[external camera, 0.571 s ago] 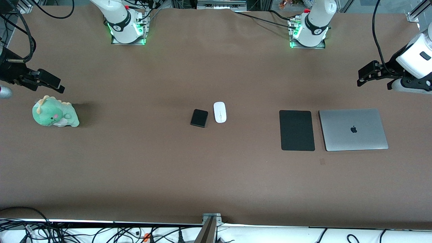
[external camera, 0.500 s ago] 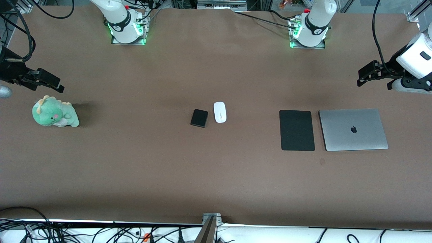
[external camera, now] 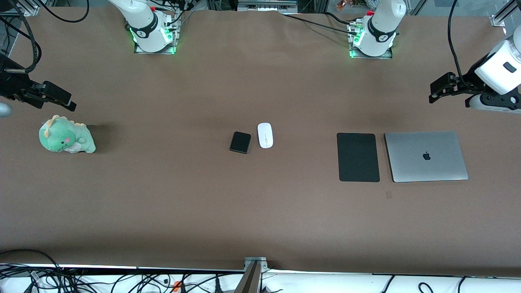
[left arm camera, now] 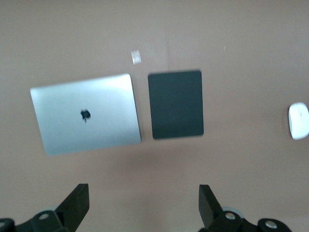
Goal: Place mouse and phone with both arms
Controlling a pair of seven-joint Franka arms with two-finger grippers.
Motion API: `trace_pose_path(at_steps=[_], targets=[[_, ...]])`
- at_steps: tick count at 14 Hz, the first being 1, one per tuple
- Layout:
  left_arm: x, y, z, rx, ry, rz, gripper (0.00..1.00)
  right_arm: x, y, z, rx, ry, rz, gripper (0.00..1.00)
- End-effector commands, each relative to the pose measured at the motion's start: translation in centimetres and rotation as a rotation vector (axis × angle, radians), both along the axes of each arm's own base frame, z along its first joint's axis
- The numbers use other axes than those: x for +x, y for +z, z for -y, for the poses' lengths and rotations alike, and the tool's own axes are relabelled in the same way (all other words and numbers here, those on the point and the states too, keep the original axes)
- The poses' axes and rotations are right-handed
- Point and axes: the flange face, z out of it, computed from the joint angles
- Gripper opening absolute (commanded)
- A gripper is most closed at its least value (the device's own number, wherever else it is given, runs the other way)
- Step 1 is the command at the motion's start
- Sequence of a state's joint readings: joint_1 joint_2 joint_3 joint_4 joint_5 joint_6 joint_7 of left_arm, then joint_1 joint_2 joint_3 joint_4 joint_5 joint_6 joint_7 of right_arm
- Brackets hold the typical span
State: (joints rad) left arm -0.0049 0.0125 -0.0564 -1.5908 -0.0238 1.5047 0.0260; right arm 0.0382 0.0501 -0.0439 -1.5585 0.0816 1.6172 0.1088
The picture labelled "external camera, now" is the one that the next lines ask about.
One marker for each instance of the aluminium frame bar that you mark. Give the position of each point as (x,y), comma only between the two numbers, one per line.
(267,5)

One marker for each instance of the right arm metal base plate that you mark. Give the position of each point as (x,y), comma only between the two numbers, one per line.
(154,51)

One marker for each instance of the silver closed laptop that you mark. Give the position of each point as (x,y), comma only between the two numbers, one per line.
(427,156)

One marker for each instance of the brown table cover cloth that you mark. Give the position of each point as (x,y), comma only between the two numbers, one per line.
(260,211)

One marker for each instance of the white computer mouse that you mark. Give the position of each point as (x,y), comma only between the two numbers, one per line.
(265,135)

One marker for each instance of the green dinosaur plush toy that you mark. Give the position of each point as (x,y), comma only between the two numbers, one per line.
(61,136)

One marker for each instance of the aluminium corner extrusion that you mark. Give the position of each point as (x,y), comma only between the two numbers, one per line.
(504,14)

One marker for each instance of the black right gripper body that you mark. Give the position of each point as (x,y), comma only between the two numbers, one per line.
(12,84)

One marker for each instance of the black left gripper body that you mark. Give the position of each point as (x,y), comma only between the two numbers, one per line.
(466,82)

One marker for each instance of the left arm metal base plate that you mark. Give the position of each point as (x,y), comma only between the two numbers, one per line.
(368,56)

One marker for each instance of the small black phone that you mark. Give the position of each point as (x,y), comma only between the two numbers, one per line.
(240,142)

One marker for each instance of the black mouse pad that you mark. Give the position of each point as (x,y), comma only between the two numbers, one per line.
(358,156)

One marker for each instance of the aluminium camera mount post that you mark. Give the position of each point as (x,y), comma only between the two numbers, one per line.
(251,276)

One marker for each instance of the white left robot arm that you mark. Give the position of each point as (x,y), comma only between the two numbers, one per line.
(380,28)

